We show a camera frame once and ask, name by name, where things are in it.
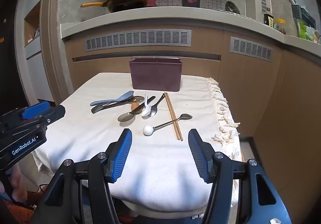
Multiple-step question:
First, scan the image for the orange patterned cloth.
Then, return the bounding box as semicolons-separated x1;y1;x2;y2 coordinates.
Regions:
0;198;42;224

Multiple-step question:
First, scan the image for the metal spoon with white ball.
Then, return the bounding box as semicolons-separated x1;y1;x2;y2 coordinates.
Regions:
143;113;193;136

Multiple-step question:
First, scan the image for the wooden kitchen cabinet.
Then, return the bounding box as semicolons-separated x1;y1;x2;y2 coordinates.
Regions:
64;24;321;224

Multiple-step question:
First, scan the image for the dark seasoning packet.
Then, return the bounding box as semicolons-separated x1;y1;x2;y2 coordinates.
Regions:
263;13;275;28

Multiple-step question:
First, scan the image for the white ceramic spoon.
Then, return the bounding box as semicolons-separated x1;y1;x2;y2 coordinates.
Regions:
141;93;152;117

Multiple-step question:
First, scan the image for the grey kitchen countertop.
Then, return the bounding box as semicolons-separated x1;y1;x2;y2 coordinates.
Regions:
60;6;321;46

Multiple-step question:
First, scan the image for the person's left hand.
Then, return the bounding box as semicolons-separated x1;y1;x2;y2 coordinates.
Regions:
9;164;27;206

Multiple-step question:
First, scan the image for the slim metal spoon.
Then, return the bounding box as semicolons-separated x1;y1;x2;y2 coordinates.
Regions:
150;94;166;117

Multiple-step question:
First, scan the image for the yellow frying pan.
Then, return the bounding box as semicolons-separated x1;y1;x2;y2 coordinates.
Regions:
80;0;149;13

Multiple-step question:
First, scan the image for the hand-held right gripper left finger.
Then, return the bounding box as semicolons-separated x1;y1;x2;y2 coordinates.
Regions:
31;129;132;224

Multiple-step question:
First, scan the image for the black wok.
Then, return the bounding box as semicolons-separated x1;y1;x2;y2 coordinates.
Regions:
224;1;241;14

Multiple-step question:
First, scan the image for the green bottle on counter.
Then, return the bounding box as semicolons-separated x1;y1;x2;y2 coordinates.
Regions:
297;23;321;44

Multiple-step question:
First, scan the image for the metal spoon with dark handle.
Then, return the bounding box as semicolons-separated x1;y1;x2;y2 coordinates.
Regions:
91;96;145;114

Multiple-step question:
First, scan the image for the long grey vent grille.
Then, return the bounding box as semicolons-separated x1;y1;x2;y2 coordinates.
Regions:
85;29;192;52

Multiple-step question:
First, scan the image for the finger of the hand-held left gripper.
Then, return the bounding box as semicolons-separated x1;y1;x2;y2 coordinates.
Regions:
20;101;52;120
37;105;66;127

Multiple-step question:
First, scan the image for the purple utensil holder box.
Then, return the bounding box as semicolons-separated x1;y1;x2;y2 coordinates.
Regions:
129;58;183;92

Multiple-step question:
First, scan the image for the wooden chopstick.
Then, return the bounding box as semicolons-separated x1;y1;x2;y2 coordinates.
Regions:
164;93;181;141
166;92;183;141

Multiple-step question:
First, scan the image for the short grey vent grille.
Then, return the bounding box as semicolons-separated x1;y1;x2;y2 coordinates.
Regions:
229;37;273;62

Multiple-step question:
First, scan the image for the grey shelf cabinet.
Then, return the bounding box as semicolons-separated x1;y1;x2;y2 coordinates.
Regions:
15;0;54;105

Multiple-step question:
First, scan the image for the blue plastic spoon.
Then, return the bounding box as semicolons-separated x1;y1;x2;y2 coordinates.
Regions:
90;91;134;107

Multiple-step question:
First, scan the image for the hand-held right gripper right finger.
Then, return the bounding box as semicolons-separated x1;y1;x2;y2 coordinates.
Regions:
188;129;293;224

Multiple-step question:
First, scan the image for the jar with yellow lid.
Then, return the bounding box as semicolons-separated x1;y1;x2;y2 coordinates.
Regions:
274;18;286;34

